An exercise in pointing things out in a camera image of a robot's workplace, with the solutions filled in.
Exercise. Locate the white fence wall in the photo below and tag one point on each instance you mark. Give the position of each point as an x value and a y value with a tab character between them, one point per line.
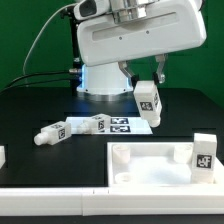
195	199
2	156

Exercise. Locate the white left fence wall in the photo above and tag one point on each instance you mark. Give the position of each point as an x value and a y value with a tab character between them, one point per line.
2	156

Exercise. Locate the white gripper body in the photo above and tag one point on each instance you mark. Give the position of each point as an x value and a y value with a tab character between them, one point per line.
169	26

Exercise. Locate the white sheet with markers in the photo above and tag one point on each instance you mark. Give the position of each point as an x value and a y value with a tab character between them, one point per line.
113	126

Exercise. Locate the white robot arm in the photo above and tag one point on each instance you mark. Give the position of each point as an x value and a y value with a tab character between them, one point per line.
106	81

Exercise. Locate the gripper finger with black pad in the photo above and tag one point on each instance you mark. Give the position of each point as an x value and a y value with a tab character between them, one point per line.
131	76
158	75

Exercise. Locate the white front fence wall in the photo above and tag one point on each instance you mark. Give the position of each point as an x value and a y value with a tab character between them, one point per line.
195	199

